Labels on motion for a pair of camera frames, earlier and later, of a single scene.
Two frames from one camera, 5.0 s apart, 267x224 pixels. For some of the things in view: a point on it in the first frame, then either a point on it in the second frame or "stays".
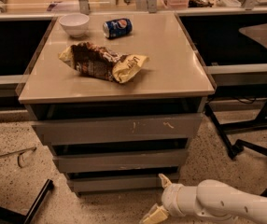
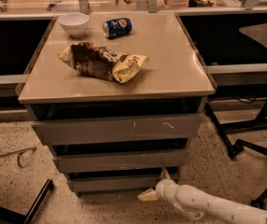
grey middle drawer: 120,161 stays
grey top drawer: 70,131 stays
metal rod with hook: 17,152 stays
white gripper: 169,197 → 163,189
